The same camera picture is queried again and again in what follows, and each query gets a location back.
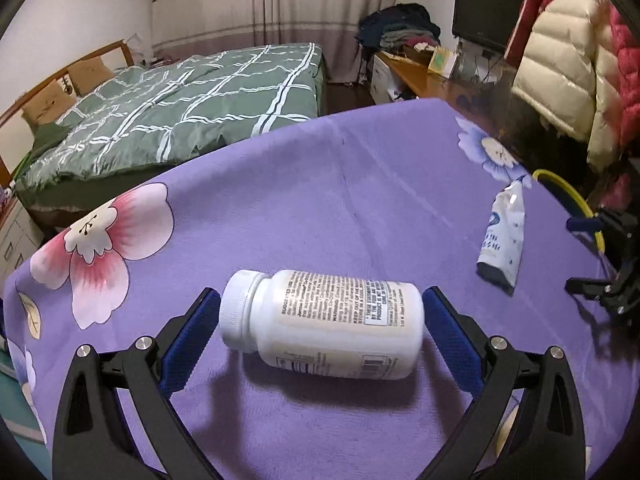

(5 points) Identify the white blue squeeze tube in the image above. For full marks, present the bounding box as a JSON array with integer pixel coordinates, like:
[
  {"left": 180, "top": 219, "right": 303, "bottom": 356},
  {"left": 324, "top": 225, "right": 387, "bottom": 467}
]
[{"left": 476, "top": 182, "right": 527, "bottom": 296}]

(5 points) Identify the purple floral tablecloth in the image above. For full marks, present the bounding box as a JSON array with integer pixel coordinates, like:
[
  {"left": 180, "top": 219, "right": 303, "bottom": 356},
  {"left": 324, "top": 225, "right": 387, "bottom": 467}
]
[{"left": 0, "top": 97, "right": 626, "bottom": 480}]

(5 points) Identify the dark red coat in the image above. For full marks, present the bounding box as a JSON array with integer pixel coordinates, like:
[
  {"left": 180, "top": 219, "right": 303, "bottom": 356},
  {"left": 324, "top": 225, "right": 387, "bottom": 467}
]
[{"left": 505, "top": 0, "right": 571, "bottom": 56}]

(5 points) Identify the small green box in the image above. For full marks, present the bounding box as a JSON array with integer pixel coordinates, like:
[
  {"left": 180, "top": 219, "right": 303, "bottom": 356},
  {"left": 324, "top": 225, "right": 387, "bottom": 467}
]
[{"left": 427, "top": 46, "right": 458, "bottom": 77}]

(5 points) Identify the bed with green quilt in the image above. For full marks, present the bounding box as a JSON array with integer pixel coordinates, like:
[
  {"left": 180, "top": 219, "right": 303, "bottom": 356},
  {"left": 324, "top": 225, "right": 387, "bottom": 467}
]
[{"left": 15, "top": 42, "right": 323, "bottom": 196}]

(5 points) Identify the yellow rimmed hoop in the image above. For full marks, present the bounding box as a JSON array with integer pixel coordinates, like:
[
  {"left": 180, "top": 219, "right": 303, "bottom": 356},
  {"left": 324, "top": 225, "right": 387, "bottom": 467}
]
[{"left": 532, "top": 169, "right": 607, "bottom": 256}]

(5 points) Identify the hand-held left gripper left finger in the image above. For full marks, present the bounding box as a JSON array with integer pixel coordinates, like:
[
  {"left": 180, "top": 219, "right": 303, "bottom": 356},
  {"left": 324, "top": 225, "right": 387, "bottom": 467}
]
[{"left": 52, "top": 287, "right": 223, "bottom": 480}]

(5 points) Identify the wooden bed headboard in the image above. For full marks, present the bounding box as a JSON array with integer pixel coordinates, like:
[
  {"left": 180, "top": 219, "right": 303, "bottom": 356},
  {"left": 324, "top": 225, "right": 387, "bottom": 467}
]
[{"left": 0, "top": 40, "right": 136, "bottom": 176}]

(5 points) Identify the brown pillow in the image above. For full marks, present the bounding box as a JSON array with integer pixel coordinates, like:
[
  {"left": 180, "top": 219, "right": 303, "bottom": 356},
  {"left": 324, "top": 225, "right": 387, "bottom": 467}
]
[
  {"left": 66, "top": 57, "right": 117, "bottom": 96},
  {"left": 22, "top": 82, "right": 81, "bottom": 126}
]

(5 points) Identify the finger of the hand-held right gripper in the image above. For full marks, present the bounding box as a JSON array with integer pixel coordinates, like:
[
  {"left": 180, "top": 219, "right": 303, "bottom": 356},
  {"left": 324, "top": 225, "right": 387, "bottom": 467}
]
[
  {"left": 565, "top": 276, "right": 621, "bottom": 311},
  {"left": 566, "top": 209, "right": 630, "bottom": 261}
]

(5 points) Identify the pink beige curtain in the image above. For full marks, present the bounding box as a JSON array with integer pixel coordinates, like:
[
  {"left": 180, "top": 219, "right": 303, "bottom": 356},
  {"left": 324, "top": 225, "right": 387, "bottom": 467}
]
[{"left": 150, "top": 0, "right": 461, "bottom": 83}]

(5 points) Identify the black television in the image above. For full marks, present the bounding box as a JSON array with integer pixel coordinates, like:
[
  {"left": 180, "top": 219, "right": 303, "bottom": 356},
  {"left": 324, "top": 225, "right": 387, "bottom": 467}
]
[{"left": 451, "top": 0, "right": 533, "bottom": 53}]

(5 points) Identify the white pill bottle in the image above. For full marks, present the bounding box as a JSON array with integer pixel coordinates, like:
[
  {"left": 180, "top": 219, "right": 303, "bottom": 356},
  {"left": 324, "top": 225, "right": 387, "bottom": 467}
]
[{"left": 219, "top": 269, "right": 426, "bottom": 381}]

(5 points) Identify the red puffer jacket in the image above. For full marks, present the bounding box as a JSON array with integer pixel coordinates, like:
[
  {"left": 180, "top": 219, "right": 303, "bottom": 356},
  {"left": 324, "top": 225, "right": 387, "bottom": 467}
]
[{"left": 607, "top": 10, "right": 640, "bottom": 161}]

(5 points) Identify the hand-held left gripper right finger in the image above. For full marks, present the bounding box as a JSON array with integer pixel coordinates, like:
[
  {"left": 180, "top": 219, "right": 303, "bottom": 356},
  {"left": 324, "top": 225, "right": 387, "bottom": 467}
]
[{"left": 422, "top": 286, "right": 587, "bottom": 480}]

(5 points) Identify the heap of folded clothes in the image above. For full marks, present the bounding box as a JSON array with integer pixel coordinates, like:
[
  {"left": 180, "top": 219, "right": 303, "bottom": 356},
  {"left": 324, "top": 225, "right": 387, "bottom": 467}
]
[{"left": 356, "top": 4, "right": 442, "bottom": 53}]

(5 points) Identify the white nightstand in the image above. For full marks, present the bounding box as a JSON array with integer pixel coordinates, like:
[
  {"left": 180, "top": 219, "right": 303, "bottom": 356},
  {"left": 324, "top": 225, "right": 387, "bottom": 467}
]
[{"left": 0, "top": 195, "right": 46, "bottom": 281}]

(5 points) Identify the wooden desk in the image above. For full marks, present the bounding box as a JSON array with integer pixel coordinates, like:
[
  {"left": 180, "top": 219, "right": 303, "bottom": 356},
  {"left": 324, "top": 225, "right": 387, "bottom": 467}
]
[{"left": 370, "top": 50, "right": 516, "bottom": 107}]

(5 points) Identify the cream puffer jacket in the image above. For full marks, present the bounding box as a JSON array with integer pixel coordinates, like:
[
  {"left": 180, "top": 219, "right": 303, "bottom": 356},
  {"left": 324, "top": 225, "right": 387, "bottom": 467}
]
[{"left": 511, "top": 0, "right": 623, "bottom": 173}]

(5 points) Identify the dark green blanket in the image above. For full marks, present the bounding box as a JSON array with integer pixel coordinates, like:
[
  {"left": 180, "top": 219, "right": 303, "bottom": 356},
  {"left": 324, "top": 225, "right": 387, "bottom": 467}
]
[{"left": 30, "top": 122, "right": 72, "bottom": 155}]

